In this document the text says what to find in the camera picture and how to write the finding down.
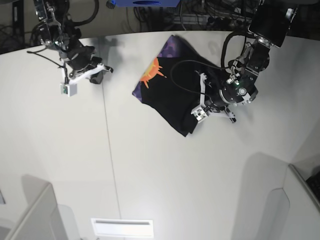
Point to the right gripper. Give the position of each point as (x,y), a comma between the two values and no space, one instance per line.
(80,63)

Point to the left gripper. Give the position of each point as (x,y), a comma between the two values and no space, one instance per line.
(210,98)

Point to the black T-shirt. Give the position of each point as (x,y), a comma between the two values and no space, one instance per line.
(174,82)

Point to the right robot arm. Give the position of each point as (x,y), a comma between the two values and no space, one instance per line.
(58,32)

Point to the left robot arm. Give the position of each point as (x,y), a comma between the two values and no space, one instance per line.
(233,83)

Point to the blue box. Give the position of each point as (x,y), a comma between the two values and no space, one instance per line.
(145,3)

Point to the white power strip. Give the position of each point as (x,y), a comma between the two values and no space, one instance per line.
(208,20)

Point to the black keyboard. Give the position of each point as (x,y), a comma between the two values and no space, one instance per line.
(314,184)

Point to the white slotted panel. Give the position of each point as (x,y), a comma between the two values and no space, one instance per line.
(123,228)

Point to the white cabinet left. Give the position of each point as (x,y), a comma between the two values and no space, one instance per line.
(31,212)

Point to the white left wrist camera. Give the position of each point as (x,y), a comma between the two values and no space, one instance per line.
(199,113)

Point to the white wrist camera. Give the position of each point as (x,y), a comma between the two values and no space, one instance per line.
(68,89)
(199,113)

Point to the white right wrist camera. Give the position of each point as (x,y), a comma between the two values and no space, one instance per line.
(68,89)

